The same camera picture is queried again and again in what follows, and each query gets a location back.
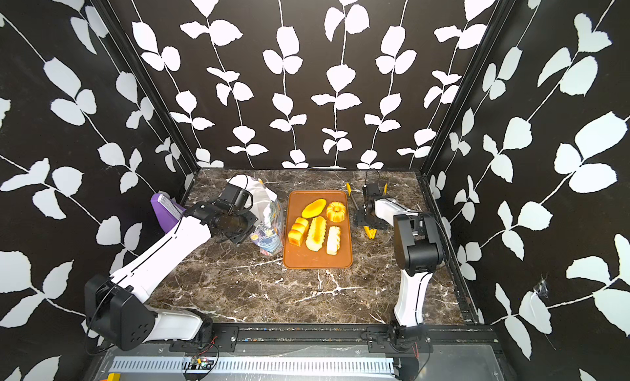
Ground yellow handled metal tongs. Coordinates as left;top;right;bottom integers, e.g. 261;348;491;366
346;183;390;240

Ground pale glazed bread loaf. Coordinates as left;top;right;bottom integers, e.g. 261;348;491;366
326;226;341;256

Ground long ridged yellow bread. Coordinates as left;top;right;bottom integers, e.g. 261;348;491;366
305;216;327;252

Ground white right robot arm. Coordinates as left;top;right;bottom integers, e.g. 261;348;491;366
357;196;445;333

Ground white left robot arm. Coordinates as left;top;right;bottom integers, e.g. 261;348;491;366
85;202;258;351

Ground oval yellow bread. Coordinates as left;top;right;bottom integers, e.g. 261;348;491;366
301;198;327;219

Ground segmented pull-apart bread roll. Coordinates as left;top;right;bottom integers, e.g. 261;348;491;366
287;217;309;246

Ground brown plastic tray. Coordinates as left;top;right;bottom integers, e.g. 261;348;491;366
283;190;353;269

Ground purple plastic box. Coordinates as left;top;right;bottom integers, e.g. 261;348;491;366
150;192;185;233

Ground small electronics circuit board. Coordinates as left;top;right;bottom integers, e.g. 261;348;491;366
184;356;216;374

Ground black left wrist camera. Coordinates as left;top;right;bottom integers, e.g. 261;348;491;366
215;182;254;214

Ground ring shaped bundt bread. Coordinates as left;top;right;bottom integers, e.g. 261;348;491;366
326;201;348;223

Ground black front mounting rail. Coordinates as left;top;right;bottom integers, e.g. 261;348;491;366
169;323;433;356

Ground white slotted cable duct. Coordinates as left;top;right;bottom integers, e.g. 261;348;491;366
108;356;396;376

